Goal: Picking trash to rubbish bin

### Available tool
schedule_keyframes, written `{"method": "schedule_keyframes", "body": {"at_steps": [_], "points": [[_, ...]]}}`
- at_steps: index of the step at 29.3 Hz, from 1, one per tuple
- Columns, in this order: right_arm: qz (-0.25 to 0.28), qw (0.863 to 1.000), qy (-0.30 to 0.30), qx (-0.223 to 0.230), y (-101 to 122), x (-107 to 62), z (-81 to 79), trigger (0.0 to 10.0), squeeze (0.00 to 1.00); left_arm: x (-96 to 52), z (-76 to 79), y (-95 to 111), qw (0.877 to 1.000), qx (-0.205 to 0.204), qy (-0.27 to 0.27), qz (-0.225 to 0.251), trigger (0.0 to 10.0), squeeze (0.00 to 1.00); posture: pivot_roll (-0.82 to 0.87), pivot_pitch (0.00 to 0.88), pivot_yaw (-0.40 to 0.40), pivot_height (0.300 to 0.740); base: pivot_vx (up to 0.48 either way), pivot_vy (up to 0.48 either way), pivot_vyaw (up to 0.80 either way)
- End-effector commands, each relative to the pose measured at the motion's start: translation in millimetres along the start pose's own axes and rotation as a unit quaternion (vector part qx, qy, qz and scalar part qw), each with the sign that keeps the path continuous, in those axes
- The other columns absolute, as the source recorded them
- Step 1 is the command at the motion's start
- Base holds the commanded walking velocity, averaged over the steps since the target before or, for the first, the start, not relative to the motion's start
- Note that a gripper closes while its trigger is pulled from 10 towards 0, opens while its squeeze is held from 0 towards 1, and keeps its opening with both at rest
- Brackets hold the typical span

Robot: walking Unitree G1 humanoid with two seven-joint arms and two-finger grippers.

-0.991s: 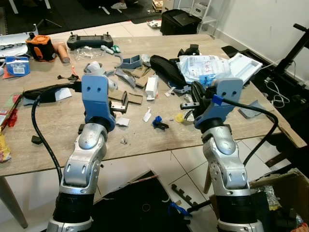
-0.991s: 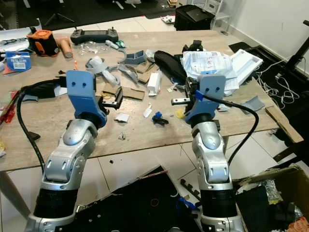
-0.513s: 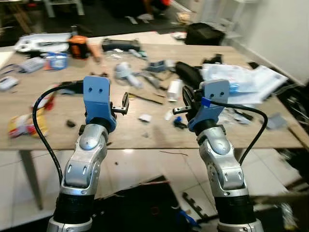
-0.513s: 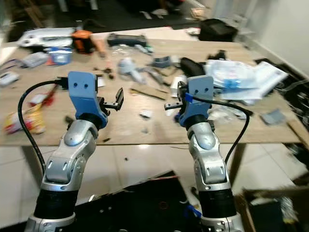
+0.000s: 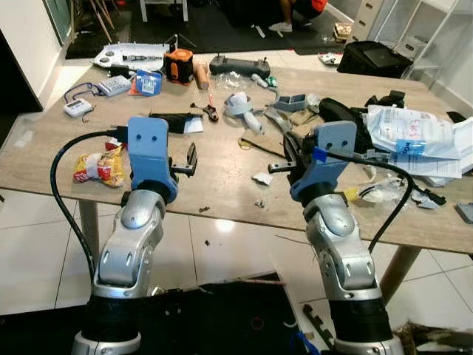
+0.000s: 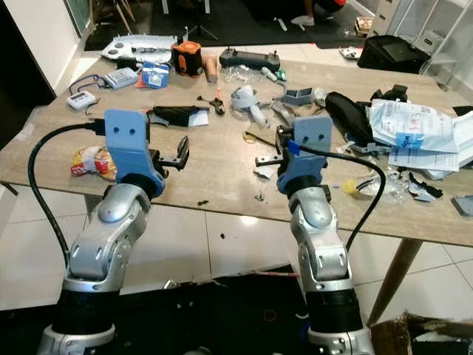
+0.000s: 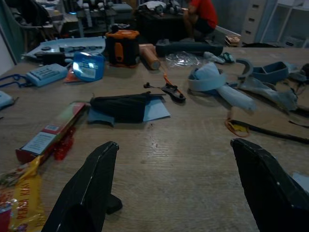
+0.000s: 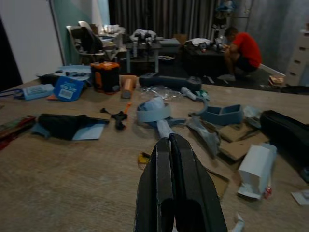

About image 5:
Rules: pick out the small black gadget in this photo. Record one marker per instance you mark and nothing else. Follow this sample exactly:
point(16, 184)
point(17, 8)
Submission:
point(388, 98)

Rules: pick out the white marker green tip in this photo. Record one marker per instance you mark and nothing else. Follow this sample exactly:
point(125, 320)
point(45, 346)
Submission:
point(264, 80)

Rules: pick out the white printed paper sheets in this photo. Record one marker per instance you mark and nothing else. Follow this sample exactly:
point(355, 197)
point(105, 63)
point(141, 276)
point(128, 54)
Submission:
point(451, 159)

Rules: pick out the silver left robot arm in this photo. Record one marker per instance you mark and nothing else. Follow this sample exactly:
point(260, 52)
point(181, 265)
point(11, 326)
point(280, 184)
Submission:
point(133, 244)

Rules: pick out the black backpack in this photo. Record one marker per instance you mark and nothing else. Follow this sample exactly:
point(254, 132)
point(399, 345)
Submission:
point(373, 59)

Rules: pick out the grey flat electronic device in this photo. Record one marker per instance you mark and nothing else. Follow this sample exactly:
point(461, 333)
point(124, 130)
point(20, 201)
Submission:
point(114, 86)

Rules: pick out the yellow red snack wrapper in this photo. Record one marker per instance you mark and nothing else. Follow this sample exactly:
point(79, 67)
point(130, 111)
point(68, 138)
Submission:
point(96, 168)

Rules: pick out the black floor rug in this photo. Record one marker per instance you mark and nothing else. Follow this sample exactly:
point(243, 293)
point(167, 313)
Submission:
point(222, 33)

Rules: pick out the black handheld controller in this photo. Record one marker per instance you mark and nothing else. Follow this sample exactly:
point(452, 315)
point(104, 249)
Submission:
point(238, 66)

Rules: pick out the black plastic scrap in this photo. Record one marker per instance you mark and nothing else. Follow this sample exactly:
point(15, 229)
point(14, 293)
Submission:
point(430, 197)

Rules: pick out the orange black tool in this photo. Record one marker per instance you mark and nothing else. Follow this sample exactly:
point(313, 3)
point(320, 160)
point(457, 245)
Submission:
point(179, 66)

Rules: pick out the brown cardboard box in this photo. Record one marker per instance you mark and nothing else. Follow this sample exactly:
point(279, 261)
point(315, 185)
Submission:
point(436, 340)

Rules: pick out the grey flat plastic piece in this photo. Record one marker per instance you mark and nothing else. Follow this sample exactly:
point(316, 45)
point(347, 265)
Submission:
point(465, 212)

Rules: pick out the tan cylinder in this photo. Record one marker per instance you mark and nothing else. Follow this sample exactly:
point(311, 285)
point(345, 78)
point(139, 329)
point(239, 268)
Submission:
point(202, 76)

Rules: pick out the wooden table leg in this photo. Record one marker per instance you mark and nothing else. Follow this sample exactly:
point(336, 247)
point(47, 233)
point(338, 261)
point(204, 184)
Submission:
point(399, 270)

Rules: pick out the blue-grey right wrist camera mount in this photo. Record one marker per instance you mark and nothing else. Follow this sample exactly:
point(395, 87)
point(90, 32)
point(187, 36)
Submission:
point(329, 151)

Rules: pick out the black rubbish bag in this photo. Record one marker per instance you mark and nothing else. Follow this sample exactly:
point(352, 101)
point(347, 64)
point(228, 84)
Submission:
point(222, 318)

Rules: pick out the black soft bag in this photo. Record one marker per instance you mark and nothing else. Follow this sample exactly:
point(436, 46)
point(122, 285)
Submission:
point(344, 118)

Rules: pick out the white shelf unit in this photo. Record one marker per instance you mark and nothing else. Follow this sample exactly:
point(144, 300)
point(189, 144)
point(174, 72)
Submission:
point(414, 29)

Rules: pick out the person's leg with white shoe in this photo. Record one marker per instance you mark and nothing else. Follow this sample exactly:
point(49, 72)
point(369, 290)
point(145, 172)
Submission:
point(284, 18)

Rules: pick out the white flat controller device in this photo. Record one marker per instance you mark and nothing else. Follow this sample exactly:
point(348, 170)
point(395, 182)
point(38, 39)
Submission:
point(133, 53)

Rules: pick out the small white paper scrap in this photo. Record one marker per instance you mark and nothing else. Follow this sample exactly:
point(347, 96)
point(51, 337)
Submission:
point(262, 178)

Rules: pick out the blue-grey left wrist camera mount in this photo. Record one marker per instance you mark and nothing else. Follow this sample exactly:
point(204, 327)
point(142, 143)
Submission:
point(148, 151)

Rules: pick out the clear crumpled plastic wrap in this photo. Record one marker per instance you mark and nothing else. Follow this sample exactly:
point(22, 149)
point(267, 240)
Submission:
point(380, 192)

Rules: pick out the blue white small box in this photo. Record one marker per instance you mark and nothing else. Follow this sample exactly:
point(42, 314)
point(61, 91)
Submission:
point(148, 83)

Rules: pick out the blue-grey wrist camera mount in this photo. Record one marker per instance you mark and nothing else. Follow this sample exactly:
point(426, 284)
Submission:
point(148, 151)
point(329, 151)

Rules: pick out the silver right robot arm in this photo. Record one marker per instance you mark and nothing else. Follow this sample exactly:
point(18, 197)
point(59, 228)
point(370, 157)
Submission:
point(344, 251)

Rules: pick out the black fabric pouch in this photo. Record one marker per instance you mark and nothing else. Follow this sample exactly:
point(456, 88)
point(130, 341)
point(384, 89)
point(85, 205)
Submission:
point(168, 122)

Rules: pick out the grey-blue printed part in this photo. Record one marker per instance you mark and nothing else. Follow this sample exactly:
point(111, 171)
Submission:
point(292, 103)

